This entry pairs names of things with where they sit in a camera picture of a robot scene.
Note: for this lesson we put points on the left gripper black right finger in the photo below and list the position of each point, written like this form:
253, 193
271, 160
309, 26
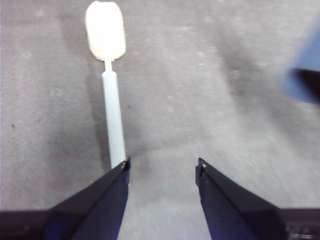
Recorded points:
237, 215

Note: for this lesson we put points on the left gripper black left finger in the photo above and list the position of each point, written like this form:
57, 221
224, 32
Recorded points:
87, 215

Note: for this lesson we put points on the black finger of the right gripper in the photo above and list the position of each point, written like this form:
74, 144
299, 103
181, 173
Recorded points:
312, 82

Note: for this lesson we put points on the blue ribbed plastic cup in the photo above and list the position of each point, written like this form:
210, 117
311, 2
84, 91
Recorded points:
308, 50

